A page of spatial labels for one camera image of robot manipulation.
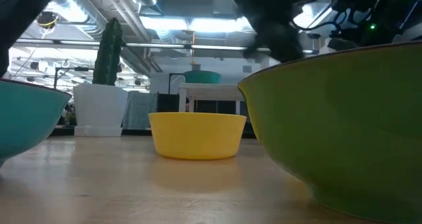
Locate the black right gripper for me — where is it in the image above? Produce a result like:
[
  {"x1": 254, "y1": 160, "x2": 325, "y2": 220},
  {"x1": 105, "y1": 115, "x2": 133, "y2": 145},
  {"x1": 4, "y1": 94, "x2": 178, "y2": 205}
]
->
[{"x1": 227, "y1": 0, "x2": 330, "y2": 63}]

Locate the green mini bowl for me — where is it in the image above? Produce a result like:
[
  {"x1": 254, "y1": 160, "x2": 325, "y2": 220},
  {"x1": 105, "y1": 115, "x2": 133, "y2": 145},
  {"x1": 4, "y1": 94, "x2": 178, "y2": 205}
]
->
[{"x1": 237, "y1": 41, "x2": 422, "y2": 224}]

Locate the yellow mini bowl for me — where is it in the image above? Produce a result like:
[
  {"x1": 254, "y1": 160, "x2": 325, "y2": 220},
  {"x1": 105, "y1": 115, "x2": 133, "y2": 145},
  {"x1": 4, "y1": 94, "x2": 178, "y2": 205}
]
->
[{"x1": 148, "y1": 111, "x2": 247, "y2": 161}]

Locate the teal mini bowl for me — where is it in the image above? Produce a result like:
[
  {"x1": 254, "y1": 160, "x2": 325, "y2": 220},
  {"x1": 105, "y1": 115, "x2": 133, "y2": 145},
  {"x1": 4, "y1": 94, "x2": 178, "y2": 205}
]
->
[
  {"x1": 183, "y1": 70, "x2": 222, "y2": 84},
  {"x1": 0, "y1": 78, "x2": 73, "y2": 167}
]

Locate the grey ceiling box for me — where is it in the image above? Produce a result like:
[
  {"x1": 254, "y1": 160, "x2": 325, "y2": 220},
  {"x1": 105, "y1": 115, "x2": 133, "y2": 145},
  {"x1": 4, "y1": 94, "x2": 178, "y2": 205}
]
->
[{"x1": 212, "y1": 0, "x2": 238, "y2": 19}]

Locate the white shelf table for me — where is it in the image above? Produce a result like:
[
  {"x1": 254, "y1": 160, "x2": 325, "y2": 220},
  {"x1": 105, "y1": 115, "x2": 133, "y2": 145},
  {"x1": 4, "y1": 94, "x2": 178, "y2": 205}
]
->
[{"x1": 178, "y1": 82, "x2": 245, "y2": 115}]

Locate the long ceiling tube light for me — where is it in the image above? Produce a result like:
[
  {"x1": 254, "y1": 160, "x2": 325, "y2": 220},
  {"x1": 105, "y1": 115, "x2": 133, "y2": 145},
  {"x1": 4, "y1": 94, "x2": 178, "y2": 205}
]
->
[{"x1": 125, "y1": 42, "x2": 315, "y2": 55}]

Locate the black partition panel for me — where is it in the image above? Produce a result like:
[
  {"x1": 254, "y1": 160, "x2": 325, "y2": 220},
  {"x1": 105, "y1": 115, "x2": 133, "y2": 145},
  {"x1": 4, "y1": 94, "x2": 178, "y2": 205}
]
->
[{"x1": 157, "y1": 92, "x2": 181, "y2": 113}]

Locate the grey cloth panel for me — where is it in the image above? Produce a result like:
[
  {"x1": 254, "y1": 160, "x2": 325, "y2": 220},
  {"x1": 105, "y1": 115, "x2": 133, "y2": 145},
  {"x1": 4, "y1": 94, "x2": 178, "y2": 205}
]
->
[{"x1": 122, "y1": 90, "x2": 159, "y2": 130}]

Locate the green cactus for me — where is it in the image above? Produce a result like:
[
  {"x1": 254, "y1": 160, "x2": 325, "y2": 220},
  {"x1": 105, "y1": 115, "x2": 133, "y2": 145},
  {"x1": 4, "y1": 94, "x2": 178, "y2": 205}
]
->
[{"x1": 92, "y1": 17, "x2": 123, "y2": 86}]

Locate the white planter pot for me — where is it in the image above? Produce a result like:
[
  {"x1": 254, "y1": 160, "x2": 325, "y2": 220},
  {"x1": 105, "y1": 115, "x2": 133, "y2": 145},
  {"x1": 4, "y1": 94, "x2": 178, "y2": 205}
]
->
[{"x1": 73, "y1": 83, "x2": 129, "y2": 138}]

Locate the black cable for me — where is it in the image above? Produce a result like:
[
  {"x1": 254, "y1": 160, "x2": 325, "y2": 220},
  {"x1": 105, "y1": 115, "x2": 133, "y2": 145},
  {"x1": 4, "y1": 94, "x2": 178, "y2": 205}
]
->
[{"x1": 291, "y1": 5, "x2": 347, "y2": 32}]

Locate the black dome ceiling camera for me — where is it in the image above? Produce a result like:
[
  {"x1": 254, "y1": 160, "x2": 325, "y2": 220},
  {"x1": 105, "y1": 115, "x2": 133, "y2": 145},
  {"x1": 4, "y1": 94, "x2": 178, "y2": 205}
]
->
[{"x1": 36, "y1": 11, "x2": 59, "y2": 29}]

